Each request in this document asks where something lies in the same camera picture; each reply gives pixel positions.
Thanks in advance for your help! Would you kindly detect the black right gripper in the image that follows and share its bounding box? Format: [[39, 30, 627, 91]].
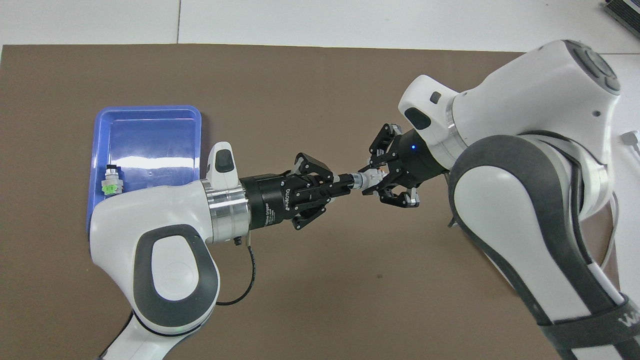
[[368, 122, 451, 209]]

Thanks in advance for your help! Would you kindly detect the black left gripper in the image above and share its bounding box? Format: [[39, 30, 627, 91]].
[[238, 152, 354, 233]]

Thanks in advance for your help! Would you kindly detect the selector switch with red terminals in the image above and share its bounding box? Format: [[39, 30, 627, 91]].
[[350, 167, 389, 195]]

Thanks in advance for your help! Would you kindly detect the brown paper table mat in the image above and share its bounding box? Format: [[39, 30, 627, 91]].
[[0, 44, 566, 360]]

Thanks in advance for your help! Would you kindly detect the blue plastic tray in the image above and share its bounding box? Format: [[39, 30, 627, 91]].
[[87, 105, 202, 236]]

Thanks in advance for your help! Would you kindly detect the grey ribbed metal device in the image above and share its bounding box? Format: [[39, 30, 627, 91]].
[[603, 0, 640, 32]]

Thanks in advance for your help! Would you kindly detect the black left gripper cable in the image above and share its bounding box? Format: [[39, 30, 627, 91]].
[[215, 232, 259, 307]]

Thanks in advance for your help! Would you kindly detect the selector switch with green back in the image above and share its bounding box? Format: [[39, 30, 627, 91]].
[[101, 163, 124, 197]]

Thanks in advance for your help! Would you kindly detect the white power strip cable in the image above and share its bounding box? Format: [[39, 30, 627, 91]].
[[600, 191, 622, 272]]

